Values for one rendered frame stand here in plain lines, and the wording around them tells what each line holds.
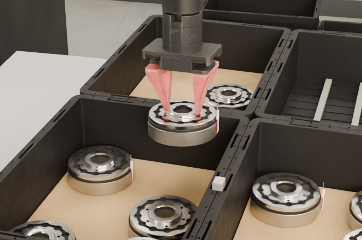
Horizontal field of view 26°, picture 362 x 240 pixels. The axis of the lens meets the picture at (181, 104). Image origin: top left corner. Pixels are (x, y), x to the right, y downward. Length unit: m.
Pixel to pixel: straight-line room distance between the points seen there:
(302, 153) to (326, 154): 0.04
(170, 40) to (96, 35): 3.00
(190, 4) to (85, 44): 2.92
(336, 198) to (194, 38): 0.34
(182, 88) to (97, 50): 2.38
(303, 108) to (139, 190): 0.41
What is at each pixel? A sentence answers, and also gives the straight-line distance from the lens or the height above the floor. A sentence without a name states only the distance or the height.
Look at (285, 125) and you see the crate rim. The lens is 1.22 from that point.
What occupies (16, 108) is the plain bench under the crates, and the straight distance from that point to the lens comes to 1.80.
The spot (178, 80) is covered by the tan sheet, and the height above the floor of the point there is 0.83.
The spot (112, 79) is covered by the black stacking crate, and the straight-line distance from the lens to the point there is 1.44.
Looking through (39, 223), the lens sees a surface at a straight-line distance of 1.12.
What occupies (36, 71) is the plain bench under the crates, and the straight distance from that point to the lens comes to 1.98.
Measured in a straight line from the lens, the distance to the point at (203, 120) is 1.14.
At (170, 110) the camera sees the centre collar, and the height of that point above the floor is 0.97.
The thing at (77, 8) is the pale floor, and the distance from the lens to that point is 4.50.
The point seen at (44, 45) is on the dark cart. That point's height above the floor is 0.41.
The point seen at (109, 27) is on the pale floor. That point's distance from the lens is 4.21.
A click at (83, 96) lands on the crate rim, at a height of 0.93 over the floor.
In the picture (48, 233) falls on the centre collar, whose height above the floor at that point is 0.87.
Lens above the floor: 1.50
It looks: 27 degrees down
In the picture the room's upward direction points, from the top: straight up
